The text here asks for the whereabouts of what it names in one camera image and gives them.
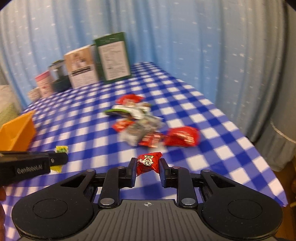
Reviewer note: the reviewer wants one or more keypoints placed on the blue star curtain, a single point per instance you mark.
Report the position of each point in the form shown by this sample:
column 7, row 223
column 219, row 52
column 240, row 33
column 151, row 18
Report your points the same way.
column 231, row 51

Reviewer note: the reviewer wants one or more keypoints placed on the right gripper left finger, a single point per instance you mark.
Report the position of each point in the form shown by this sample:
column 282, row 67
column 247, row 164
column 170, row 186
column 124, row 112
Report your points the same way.
column 115, row 179

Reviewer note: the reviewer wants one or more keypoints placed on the white green snack wrapper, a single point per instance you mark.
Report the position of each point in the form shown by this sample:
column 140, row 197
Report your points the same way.
column 135, row 111

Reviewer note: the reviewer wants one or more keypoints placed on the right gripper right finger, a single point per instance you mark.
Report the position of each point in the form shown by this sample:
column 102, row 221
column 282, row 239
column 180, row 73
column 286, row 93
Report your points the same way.
column 180, row 179

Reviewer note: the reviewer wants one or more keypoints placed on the pink hello kitty cup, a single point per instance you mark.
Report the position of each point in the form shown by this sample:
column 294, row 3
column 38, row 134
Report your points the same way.
column 44, row 82

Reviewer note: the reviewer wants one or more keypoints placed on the orange plastic basket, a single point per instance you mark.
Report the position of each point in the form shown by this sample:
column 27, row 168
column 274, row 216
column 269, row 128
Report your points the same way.
column 17, row 134

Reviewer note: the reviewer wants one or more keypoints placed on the blue white checkered tablecloth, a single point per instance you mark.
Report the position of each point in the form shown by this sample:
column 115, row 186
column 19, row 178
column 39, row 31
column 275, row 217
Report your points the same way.
column 238, row 196

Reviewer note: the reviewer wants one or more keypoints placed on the green zigzag cushion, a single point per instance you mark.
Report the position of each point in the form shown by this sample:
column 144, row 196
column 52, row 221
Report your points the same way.
column 9, row 111

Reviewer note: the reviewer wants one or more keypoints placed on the red snack packet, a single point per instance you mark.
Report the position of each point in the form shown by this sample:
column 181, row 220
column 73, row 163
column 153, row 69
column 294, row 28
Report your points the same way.
column 152, row 140
column 129, row 98

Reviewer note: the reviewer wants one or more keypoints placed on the person's left hand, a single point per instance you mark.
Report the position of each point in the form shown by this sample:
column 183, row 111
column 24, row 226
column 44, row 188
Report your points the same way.
column 2, row 214

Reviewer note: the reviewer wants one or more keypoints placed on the beige product box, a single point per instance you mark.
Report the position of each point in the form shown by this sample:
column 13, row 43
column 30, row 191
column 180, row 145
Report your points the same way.
column 81, row 66

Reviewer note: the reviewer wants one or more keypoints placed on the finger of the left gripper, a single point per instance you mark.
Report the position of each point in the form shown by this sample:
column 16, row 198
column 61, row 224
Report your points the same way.
column 58, row 158

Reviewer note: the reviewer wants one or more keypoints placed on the cream quilted cushion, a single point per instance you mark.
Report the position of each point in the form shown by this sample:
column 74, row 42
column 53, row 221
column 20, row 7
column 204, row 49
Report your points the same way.
column 7, row 97

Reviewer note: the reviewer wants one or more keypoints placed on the grey curtain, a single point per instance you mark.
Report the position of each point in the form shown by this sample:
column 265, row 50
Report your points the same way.
column 277, row 142

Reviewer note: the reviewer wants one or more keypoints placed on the red pig candy wrapper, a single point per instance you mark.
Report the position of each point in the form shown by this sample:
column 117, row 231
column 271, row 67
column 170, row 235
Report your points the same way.
column 148, row 162

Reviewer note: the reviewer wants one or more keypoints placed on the clear silver snack packet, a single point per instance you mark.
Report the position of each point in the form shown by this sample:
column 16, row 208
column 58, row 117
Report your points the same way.
column 134, row 133

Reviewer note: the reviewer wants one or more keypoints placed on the small red candy packet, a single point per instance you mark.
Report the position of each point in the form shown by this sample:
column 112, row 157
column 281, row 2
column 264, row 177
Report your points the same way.
column 122, row 125

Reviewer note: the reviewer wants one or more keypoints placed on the green milk carton box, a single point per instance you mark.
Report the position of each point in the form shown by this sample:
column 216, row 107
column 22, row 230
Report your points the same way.
column 113, row 57

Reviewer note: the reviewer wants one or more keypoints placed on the large red snack bag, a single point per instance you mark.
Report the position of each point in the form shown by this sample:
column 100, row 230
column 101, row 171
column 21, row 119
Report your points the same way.
column 184, row 136

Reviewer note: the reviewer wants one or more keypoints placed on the small floral ceramic cup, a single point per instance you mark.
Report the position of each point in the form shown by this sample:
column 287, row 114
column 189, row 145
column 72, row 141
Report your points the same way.
column 34, row 94

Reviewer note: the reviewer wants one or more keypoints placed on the dark green glass jar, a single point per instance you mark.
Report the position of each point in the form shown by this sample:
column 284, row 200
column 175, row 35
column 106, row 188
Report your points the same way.
column 58, row 71

